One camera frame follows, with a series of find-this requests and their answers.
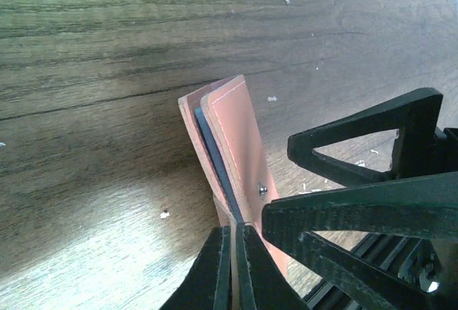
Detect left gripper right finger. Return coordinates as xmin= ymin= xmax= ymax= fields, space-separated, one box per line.
xmin=235 ymin=224 xmax=308 ymax=310

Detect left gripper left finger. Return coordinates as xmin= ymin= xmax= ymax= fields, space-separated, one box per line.
xmin=161 ymin=226 xmax=231 ymax=310

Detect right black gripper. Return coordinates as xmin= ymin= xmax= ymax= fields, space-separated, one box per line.
xmin=262 ymin=87 xmax=457 ymax=309

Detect pink leather card holder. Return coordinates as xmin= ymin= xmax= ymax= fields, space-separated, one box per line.
xmin=177 ymin=74 xmax=291 ymax=284

